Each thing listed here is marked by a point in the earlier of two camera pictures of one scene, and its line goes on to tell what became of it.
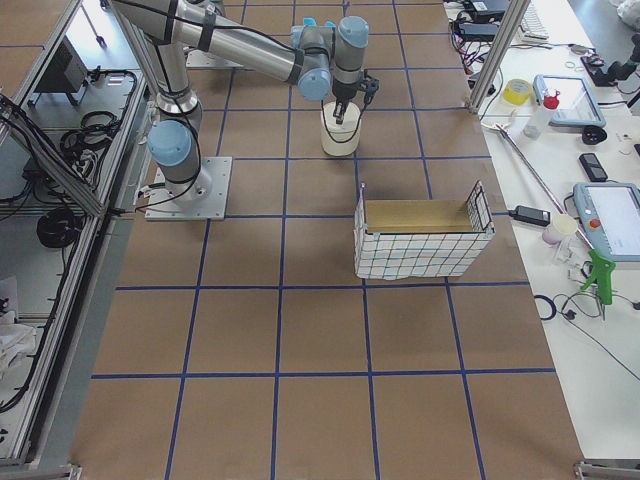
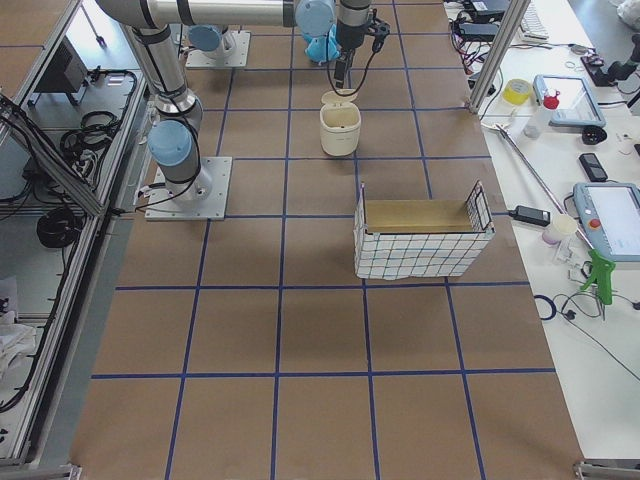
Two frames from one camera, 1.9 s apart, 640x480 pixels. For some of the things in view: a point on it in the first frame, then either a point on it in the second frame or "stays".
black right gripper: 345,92 -> 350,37
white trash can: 340,139 stays
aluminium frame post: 514,14 stays
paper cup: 561,225 stays
